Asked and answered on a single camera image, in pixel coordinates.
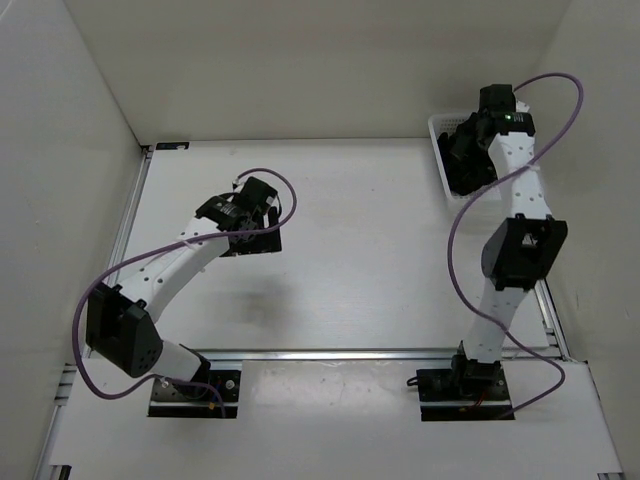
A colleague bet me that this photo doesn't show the black shorts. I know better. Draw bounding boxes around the black shorts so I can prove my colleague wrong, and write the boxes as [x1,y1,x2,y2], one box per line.
[437,113,497,197]

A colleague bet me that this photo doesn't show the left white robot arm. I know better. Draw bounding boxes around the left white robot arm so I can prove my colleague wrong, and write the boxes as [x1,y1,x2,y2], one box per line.
[85,176,281,400]

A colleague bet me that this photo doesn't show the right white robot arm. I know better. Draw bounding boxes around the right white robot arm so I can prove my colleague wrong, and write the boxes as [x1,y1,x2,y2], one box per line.
[446,84,568,400]

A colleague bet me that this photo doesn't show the white perforated plastic basket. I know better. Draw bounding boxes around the white perforated plastic basket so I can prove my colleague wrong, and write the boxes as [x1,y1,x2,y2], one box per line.
[428,112,497,208]

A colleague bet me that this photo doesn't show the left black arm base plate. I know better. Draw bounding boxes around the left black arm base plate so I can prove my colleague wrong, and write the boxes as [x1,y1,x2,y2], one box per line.
[147,370,242,420]

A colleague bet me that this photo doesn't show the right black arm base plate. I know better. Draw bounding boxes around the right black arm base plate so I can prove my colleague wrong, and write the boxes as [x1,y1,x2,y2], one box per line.
[406,369,515,422]

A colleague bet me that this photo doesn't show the aluminium table frame rail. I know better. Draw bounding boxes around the aluminium table frame rail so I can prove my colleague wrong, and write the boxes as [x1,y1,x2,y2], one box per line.
[49,143,624,480]

